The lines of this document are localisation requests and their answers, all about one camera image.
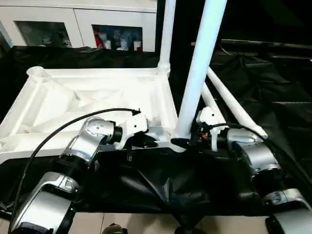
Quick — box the white plastic table leg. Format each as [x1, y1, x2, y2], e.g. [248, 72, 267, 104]
[201, 82, 226, 122]
[157, 0, 176, 79]
[207, 68, 268, 137]
[174, 0, 229, 141]

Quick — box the white plastic table top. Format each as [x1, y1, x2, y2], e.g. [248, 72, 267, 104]
[0, 65, 190, 164]

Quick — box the black mat cover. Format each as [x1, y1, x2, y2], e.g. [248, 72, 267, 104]
[0, 38, 312, 227]

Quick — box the grey rounded robot foot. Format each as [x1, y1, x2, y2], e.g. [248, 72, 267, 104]
[101, 222, 128, 234]

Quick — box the red item behind glass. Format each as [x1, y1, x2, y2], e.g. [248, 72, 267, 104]
[94, 30, 103, 48]

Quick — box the long black rod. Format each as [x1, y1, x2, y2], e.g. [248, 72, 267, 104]
[191, 38, 312, 54]

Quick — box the white cabinet with glass doors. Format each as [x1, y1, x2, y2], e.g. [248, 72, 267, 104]
[0, 0, 157, 52]

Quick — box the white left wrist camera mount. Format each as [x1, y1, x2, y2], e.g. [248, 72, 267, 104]
[114, 113, 150, 150]

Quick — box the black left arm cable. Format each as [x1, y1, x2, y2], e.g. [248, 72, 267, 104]
[13, 107, 142, 220]

